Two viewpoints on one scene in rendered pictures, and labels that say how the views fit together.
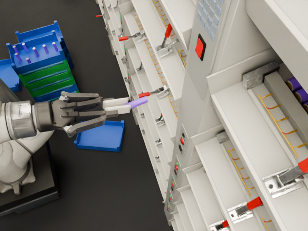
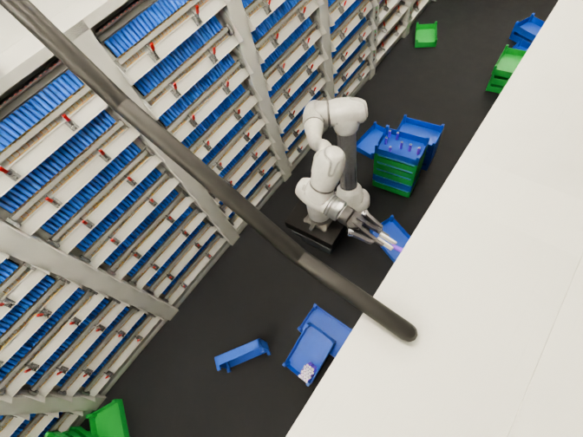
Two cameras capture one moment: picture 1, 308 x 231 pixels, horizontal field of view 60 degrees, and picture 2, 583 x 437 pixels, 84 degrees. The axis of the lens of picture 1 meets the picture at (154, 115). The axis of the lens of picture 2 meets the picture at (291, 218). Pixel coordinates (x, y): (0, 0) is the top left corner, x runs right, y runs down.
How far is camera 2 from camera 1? 61 cm
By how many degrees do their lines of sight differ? 35
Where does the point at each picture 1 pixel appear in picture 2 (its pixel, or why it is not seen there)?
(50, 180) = (332, 239)
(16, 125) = (330, 210)
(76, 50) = (442, 157)
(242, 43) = not seen: hidden behind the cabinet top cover
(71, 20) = (466, 125)
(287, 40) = not seen: hidden behind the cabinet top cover
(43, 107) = (348, 211)
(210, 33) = not seen: hidden behind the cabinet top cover
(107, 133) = (400, 243)
